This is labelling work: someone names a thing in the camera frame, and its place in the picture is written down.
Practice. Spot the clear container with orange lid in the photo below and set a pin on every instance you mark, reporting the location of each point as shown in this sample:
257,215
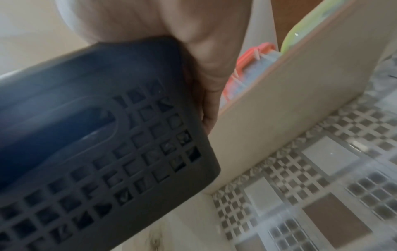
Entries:
248,71

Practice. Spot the beige storage box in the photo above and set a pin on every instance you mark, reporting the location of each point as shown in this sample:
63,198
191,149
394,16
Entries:
288,107

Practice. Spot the lime green plastic item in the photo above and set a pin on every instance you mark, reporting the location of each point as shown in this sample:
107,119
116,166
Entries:
307,27

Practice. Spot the dark grey lattice plastic basket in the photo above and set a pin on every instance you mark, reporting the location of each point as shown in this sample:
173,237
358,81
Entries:
93,137

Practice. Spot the checkered patterned table cover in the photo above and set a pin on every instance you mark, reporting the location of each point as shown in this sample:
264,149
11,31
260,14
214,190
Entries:
310,186

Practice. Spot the person's right hand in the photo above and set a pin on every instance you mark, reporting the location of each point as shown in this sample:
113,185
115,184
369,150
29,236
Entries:
161,22

